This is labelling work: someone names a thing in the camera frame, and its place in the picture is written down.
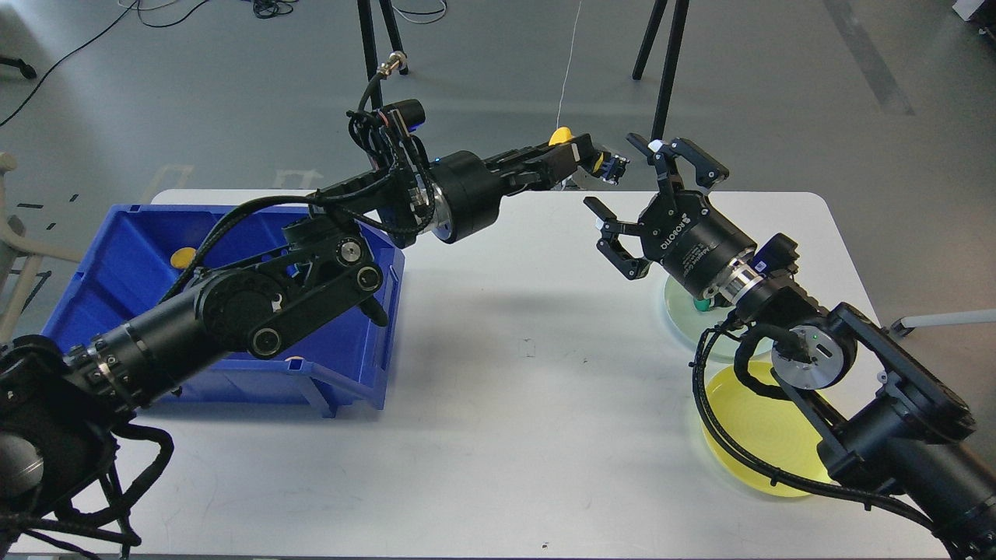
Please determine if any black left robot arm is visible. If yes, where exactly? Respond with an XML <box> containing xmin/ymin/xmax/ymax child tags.
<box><xmin>2</xmin><ymin>52</ymin><xmax>623</xmax><ymax>555</ymax></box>

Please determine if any yellow plate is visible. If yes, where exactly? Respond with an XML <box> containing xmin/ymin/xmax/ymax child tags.
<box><xmin>701</xmin><ymin>361</ymin><xmax>833</xmax><ymax>499</ymax></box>

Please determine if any black tripod leg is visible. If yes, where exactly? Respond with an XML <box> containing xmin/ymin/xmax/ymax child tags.
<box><xmin>630</xmin><ymin>0</ymin><xmax>668</xmax><ymax>81</ymax></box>
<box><xmin>378</xmin><ymin>0</ymin><xmax>409</xmax><ymax>75</ymax></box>
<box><xmin>651</xmin><ymin>1</ymin><xmax>691</xmax><ymax>141</ymax></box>
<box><xmin>356</xmin><ymin>0</ymin><xmax>383</xmax><ymax>110</ymax></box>

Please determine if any white cable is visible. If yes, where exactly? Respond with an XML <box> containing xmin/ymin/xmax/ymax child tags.
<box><xmin>556</xmin><ymin>0</ymin><xmax>584</xmax><ymax>129</ymax></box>

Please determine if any light green plate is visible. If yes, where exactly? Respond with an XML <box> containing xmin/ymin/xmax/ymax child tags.
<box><xmin>662</xmin><ymin>277</ymin><xmax>739</xmax><ymax>364</ymax></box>

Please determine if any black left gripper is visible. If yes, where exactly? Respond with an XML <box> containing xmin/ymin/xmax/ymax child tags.
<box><xmin>430</xmin><ymin>134</ymin><xmax>594</xmax><ymax>244</ymax></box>

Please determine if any black floor cable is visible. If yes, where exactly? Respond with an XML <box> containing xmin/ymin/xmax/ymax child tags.
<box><xmin>0</xmin><ymin>0</ymin><xmax>211</xmax><ymax>129</ymax></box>

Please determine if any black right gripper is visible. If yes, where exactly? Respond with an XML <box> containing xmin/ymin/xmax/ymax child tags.
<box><xmin>584</xmin><ymin>132</ymin><xmax>757</xmax><ymax>300</ymax></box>

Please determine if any blue plastic bin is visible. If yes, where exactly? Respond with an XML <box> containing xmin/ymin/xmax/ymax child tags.
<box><xmin>42</xmin><ymin>205</ymin><xmax>395</xmax><ymax>418</ymax></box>

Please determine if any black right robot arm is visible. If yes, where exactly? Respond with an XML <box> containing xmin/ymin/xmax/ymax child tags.
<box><xmin>584</xmin><ymin>134</ymin><xmax>995</xmax><ymax>559</ymax></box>

